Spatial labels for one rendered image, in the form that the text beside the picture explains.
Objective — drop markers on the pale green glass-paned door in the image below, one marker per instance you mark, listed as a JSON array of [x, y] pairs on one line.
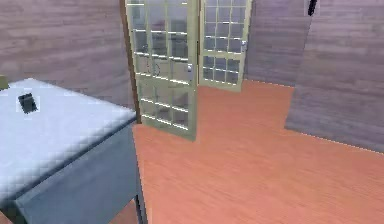
[[222, 43], [165, 66]]

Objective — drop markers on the grey-blue table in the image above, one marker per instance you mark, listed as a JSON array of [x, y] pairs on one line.
[[66, 150]]

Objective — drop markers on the small black flat device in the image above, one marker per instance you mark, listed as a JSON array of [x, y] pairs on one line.
[[27, 103]]

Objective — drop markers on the olive green block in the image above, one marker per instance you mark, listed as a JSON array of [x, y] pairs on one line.
[[3, 82]]

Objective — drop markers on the black wall fixture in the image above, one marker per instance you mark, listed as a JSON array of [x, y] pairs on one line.
[[312, 7]]

